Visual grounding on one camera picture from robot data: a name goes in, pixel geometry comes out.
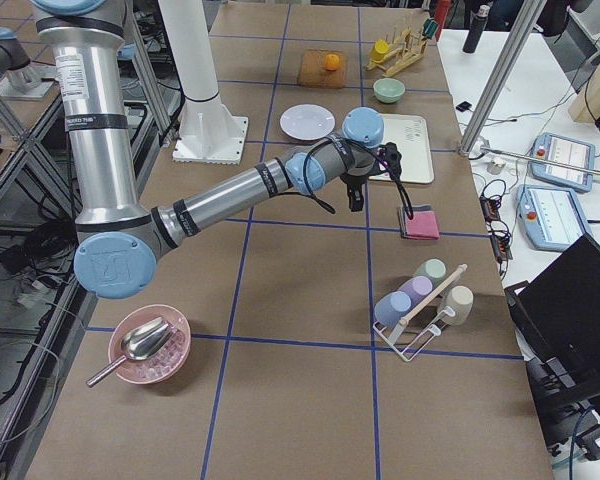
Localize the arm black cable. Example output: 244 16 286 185
299 134 415 221

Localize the wooden cutting board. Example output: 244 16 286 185
297 49 348 89

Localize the metal scoop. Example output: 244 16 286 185
86 317 174 388

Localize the purple cup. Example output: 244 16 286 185
398 275 433 308

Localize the pink folded cloth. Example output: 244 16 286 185
405 210 440 240

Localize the grey folded cloth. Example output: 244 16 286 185
398 205 434 239

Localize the cream bear tray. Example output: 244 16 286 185
380 113 434 184

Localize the orange fruit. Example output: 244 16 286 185
323 53 341 72

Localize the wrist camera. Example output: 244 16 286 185
383 142 402 178

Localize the blue cup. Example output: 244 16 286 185
374 290 412 327

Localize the wooden drying rack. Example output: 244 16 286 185
365 16 431 78

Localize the beige cup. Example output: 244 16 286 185
438 285 474 326

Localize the aluminium frame post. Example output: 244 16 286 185
458 0 546 157

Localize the blue teach pendant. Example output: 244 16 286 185
517 185 591 252
531 132 595 193

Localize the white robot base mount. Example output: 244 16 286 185
159 1 249 164

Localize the white round plate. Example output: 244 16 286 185
279 104 336 141

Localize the green bowl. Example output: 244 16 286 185
373 78 406 104

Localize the black bottle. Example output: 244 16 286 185
462 4 491 54

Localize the blue teach pendant near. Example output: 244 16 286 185
517 185 591 252

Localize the yellow mug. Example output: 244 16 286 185
369 39 390 63

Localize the green cup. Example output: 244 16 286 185
413 258 447 287

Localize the black monitor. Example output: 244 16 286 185
505 233 600 413

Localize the pink bowl with beads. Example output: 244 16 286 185
108 304 191 385

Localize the white wire cup rack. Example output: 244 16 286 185
373 264 467 362

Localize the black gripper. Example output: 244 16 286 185
340 172 368 210

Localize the blue teach pendant far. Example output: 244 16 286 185
531 132 595 193

